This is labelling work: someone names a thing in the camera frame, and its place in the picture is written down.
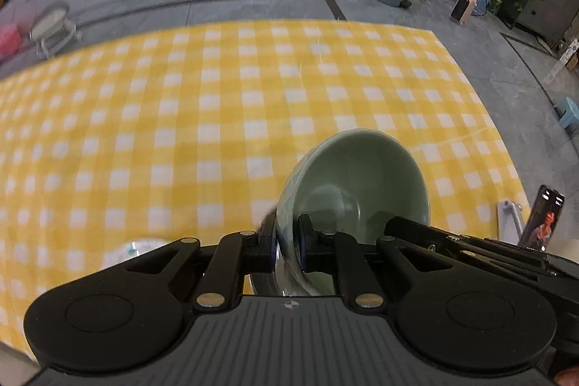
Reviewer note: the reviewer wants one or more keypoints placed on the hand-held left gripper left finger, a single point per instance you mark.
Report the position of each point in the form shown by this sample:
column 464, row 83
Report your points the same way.
column 267, row 252

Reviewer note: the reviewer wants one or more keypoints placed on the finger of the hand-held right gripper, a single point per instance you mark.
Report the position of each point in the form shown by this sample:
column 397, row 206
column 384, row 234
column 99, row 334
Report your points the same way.
column 420, row 232

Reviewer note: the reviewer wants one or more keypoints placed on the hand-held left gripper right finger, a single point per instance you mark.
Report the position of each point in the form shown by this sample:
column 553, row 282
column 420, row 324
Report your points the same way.
column 306, row 248

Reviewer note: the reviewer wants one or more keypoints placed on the green ceramic bowl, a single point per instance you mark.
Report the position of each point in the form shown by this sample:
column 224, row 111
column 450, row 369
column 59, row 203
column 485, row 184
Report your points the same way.
column 362, row 169

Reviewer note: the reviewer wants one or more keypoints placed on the white phone stand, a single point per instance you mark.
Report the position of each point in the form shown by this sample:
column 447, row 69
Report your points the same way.
column 509, row 218

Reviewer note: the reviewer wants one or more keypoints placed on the phone with lit screen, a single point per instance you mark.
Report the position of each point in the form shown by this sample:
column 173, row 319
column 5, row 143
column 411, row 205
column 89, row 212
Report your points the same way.
column 545, row 218

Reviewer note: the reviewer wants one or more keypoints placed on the blue steel bowl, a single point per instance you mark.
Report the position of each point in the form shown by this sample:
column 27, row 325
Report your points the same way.
column 135, row 249

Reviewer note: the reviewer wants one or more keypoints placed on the light blue stool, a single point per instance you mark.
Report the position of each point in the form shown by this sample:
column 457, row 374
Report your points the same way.
column 569, row 111

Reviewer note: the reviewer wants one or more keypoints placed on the yellow checked tablecloth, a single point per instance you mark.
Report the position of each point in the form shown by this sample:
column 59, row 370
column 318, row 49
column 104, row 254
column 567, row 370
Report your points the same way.
column 158, row 119

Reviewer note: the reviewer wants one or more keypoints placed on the small white heater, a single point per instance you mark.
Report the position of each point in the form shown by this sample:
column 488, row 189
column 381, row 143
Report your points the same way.
column 463, row 8

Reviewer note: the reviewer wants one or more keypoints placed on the grey drawer cabinet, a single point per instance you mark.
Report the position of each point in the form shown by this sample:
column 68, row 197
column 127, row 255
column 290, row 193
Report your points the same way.
column 549, row 1

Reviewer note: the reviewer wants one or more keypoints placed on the grey round chair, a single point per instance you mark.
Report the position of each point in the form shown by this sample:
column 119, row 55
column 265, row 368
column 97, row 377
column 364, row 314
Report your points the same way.
column 52, row 26

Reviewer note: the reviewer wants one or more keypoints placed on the pink storage box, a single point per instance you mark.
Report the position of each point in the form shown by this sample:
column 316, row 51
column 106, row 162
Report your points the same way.
column 10, row 40

